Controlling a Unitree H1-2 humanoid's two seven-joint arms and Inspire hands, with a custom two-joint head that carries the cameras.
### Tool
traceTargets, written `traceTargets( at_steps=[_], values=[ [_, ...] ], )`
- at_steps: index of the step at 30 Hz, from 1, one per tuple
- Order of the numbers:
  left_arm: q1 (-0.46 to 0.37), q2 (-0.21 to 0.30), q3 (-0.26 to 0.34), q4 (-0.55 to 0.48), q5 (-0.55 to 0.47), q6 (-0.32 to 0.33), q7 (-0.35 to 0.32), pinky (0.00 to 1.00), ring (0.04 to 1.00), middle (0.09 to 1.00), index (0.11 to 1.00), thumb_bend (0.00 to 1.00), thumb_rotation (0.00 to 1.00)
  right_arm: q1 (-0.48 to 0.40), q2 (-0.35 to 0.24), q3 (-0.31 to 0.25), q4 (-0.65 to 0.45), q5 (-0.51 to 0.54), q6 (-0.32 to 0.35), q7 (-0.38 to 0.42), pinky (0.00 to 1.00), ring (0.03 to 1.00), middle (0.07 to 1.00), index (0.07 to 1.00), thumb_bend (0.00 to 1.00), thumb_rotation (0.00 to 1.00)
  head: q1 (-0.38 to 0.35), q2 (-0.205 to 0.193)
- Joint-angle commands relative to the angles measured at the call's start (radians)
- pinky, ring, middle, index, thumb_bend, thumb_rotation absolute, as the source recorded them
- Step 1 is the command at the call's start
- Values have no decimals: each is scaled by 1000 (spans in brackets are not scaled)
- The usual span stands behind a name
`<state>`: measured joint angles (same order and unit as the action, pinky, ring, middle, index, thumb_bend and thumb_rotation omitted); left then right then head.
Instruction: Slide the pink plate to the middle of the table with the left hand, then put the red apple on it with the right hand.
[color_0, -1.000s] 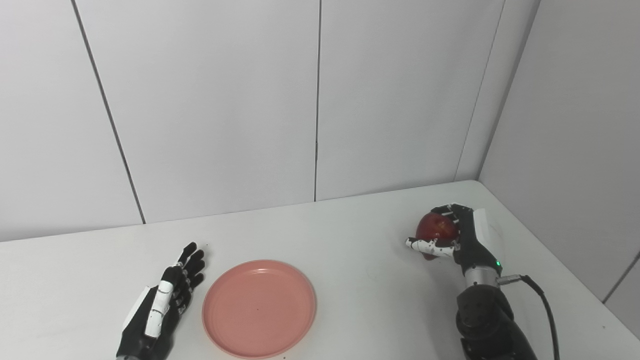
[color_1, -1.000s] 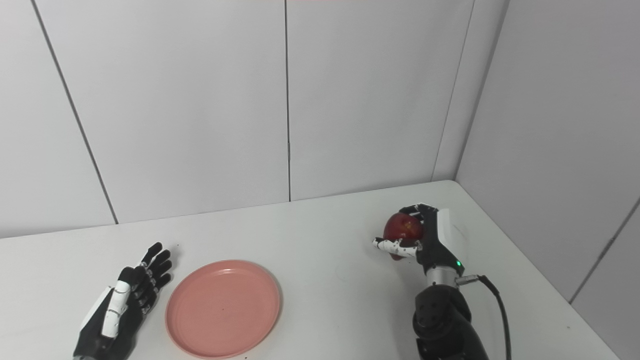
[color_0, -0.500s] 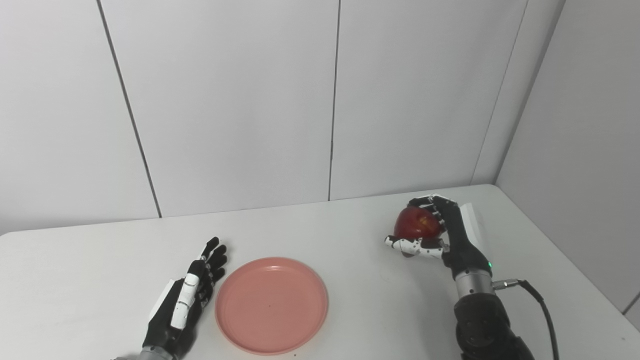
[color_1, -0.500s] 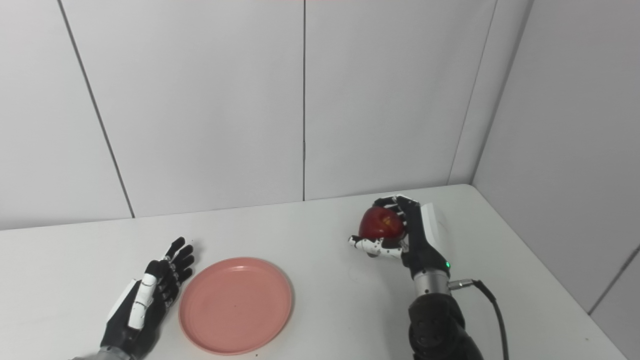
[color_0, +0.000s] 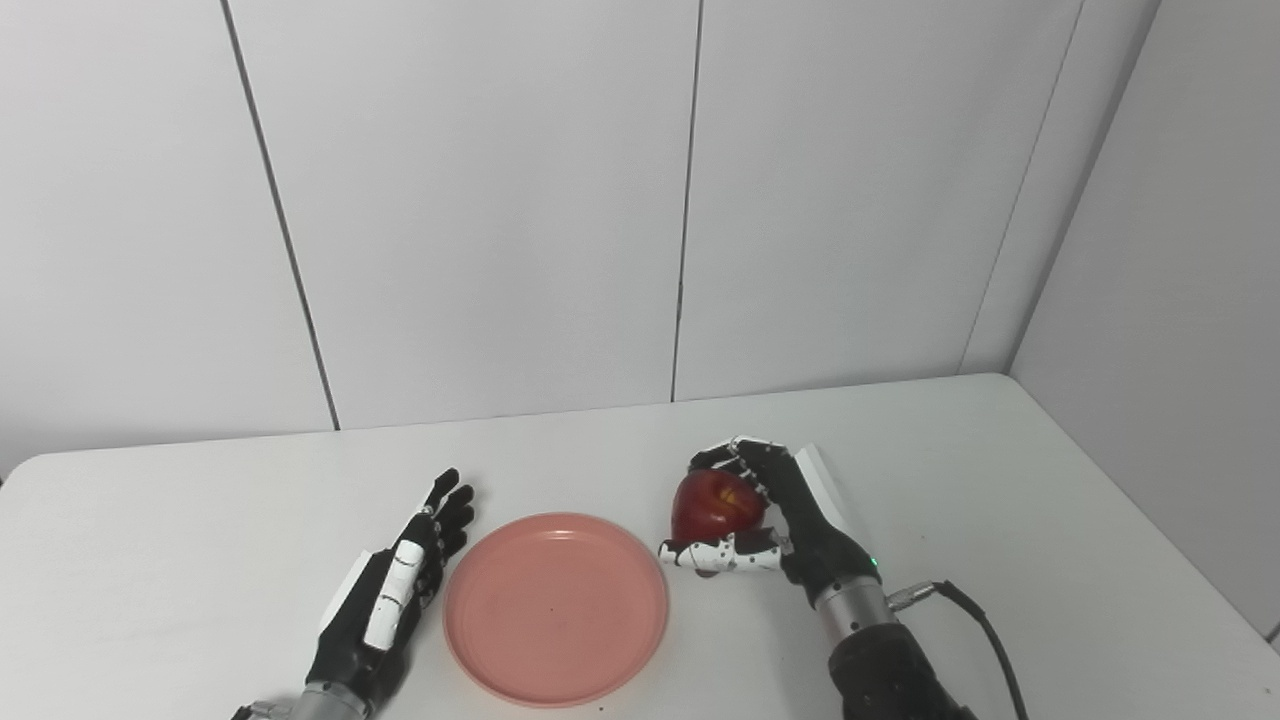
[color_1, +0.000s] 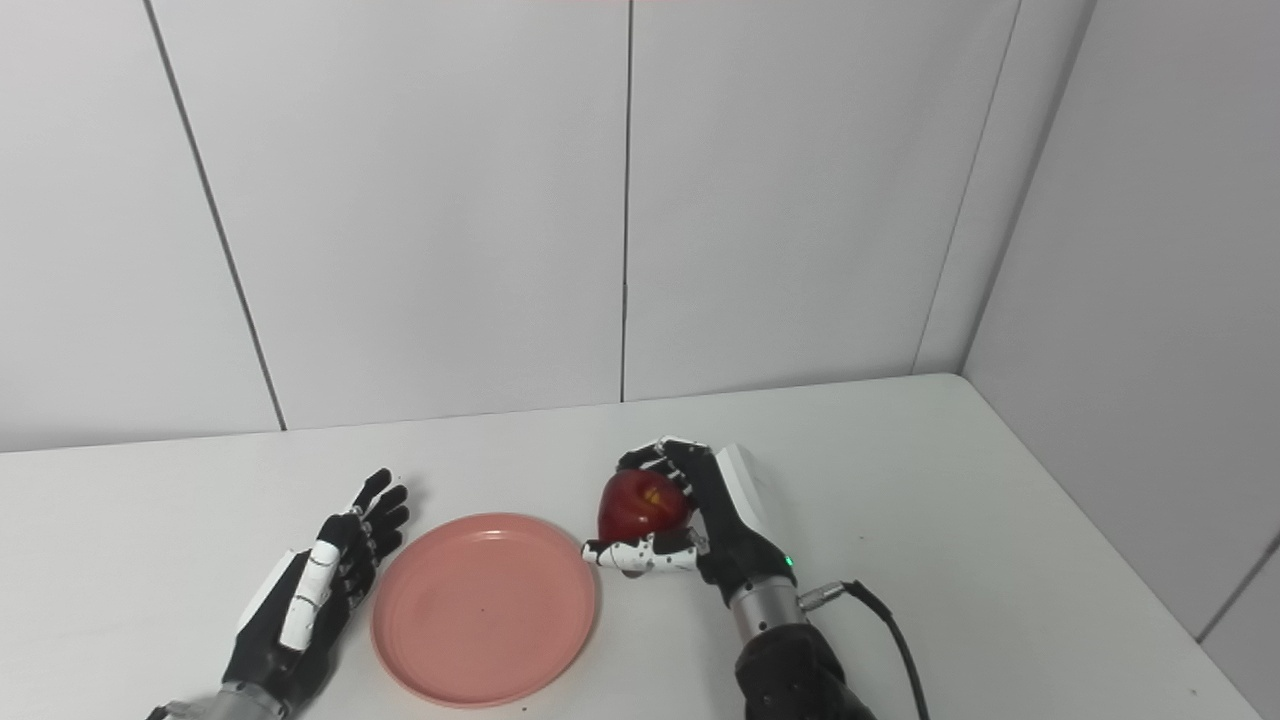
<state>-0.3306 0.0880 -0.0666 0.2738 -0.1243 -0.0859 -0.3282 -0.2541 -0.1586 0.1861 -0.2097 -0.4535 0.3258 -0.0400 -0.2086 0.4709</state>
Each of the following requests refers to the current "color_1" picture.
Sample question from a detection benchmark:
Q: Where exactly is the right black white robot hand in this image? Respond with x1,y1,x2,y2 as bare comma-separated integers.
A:
583,435,798,606

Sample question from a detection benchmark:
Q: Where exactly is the red apple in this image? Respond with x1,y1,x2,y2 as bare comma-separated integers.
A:
597,468,693,545

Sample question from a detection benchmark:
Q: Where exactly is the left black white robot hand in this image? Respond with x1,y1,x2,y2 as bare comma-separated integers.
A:
222,468,411,707

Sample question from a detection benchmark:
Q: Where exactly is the pink round plate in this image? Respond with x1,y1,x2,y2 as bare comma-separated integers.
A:
371,513,599,709

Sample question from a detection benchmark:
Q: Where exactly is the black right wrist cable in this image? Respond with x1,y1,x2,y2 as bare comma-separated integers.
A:
796,579,931,720

